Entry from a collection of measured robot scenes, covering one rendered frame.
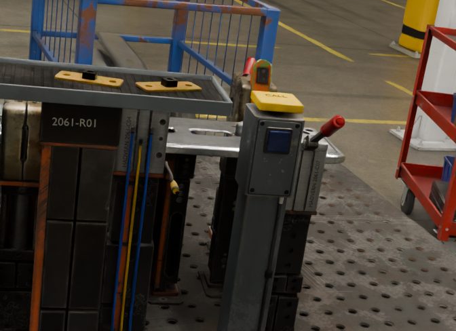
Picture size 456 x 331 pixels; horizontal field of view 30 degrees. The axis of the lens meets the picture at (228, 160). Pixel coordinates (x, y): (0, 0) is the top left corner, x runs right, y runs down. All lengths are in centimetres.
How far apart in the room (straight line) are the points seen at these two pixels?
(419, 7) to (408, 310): 693
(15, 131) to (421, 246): 104
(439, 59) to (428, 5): 311
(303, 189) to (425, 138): 409
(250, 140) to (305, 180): 23
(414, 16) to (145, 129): 735
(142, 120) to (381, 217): 97
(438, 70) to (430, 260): 348
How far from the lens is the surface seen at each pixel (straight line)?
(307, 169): 134
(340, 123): 121
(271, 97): 115
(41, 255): 116
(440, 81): 535
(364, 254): 187
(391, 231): 203
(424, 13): 843
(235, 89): 169
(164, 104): 106
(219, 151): 142
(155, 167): 129
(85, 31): 324
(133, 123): 126
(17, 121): 127
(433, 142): 546
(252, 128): 113
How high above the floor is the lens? 144
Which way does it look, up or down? 19 degrees down
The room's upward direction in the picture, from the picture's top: 8 degrees clockwise
